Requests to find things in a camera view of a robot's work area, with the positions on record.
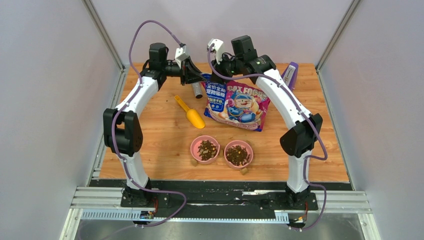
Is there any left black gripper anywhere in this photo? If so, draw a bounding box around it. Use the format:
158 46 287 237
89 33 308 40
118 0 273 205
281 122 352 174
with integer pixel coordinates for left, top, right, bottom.
161 56 207 87

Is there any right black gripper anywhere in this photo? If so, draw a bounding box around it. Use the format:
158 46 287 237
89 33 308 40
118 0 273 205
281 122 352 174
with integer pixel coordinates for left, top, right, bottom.
210 52 244 85

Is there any yellow plastic scoop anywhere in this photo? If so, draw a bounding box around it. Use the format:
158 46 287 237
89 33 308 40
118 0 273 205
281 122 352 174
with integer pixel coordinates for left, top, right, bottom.
174 95 206 129

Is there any pink blue pet food bag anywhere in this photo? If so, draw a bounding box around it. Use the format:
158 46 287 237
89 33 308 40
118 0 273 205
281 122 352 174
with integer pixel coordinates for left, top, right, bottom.
202 73 271 132

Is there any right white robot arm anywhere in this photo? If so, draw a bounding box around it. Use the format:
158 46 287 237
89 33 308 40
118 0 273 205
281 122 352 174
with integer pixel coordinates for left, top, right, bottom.
207 35 323 209

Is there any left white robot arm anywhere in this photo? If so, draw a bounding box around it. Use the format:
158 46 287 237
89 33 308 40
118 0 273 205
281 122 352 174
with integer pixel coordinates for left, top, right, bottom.
103 42 204 207

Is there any left pink pet bowl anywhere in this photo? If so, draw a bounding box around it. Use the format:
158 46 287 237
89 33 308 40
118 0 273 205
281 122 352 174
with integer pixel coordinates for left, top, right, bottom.
189 135 221 166

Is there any pink pet bowl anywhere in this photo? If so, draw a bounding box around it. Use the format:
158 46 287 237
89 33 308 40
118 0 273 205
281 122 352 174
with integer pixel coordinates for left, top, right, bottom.
189 135 221 166
223 140 254 175

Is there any right pink pet bowl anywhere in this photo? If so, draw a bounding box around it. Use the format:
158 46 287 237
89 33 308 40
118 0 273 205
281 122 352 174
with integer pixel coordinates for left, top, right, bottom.
223 140 254 175

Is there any grey metal cylinder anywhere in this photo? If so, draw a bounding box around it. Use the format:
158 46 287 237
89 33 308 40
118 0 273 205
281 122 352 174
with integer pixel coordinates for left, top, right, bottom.
191 82 203 99

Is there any brown kibble in left bowl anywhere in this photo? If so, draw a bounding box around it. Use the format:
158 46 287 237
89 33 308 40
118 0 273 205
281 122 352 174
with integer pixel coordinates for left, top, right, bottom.
197 140 218 161

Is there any brown kibble in bowl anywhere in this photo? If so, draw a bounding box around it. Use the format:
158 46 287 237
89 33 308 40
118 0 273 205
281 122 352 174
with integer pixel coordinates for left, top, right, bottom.
225 145 251 167
197 140 218 161

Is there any purple box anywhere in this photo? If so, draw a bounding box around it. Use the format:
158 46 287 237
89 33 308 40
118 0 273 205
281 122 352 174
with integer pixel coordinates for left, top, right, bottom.
281 61 299 91

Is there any brown kibble in right bowl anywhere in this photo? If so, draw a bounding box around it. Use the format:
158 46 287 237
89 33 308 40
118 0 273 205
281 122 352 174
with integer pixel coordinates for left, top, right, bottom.
225 145 251 167

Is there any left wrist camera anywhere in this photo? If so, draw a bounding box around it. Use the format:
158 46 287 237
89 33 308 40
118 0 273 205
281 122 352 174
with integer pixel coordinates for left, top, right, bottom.
174 43 191 69

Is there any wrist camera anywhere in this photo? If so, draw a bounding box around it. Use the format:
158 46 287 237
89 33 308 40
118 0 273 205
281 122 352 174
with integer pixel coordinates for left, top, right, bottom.
207 38 225 65
174 43 191 69

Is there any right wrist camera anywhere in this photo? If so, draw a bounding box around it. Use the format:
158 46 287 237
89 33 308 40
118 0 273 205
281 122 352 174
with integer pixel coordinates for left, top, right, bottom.
207 38 225 65

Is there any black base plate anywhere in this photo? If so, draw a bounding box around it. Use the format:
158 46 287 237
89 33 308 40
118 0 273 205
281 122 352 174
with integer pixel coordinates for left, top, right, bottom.
88 179 352 220

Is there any aluminium rail frame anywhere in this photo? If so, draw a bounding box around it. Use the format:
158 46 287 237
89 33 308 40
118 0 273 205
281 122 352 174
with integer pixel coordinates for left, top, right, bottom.
60 187 381 240

